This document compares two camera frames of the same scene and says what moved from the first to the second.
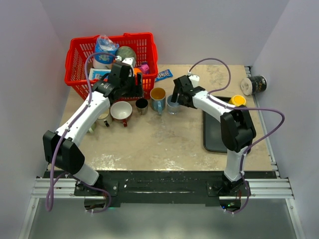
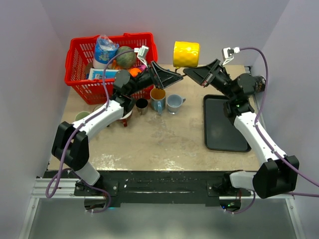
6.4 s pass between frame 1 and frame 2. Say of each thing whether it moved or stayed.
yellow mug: moved
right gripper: moved
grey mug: stayed
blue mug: stayed
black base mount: stayed
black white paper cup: stayed
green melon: stayed
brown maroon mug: stayed
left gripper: moved
